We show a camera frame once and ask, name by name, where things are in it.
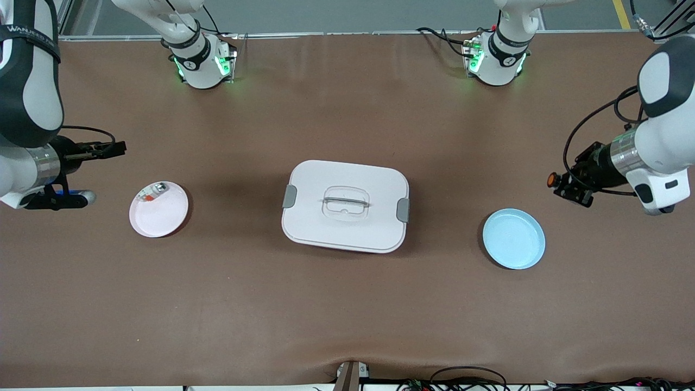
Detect white lidded storage box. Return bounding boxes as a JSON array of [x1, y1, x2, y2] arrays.
[[281, 160, 410, 254]]

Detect light blue round plate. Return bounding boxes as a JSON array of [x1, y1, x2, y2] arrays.
[[482, 209, 546, 270]]

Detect pink round plate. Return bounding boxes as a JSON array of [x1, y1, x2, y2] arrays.
[[129, 181, 189, 238]]

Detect clear white switch part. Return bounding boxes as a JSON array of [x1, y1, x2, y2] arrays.
[[137, 183, 169, 203]]

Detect aluminium frame beam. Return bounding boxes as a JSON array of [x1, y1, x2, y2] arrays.
[[57, 0, 75, 40], [649, 0, 695, 41]]

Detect black right arm base cable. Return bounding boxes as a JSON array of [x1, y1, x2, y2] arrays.
[[187, 0, 224, 37]]

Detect black left arm base cables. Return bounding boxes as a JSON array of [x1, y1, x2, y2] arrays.
[[415, 26, 478, 58]]

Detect long black cable bundle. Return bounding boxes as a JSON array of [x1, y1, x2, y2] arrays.
[[543, 376, 695, 391]]

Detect black looped cable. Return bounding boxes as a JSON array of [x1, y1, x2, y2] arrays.
[[429, 366, 508, 391]]

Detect aluminium table edge rail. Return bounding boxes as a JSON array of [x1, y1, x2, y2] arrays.
[[57, 31, 655, 42]]

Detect brown wedge post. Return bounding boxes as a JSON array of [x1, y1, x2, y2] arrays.
[[332, 360, 371, 391]]

